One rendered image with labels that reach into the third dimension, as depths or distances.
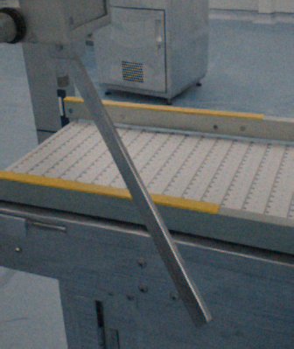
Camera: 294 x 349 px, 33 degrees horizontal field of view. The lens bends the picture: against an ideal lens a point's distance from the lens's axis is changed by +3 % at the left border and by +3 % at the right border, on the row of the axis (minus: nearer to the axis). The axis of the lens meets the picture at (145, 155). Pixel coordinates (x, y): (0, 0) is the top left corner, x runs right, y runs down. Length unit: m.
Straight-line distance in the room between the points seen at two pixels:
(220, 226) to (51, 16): 0.27
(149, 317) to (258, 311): 0.19
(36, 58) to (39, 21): 0.41
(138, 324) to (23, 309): 1.08
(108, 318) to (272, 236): 0.32
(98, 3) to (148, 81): 2.83
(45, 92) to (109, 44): 2.58
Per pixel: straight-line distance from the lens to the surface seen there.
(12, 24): 0.49
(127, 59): 3.41
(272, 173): 0.69
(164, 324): 0.73
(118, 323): 0.76
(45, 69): 0.90
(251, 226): 0.52
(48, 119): 0.93
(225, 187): 0.64
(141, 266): 0.60
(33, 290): 1.85
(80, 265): 0.65
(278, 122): 0.76
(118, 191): 0.56
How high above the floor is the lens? 1.17
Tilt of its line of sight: 26 degrees down
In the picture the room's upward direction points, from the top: 3 degrees counter-clockwise
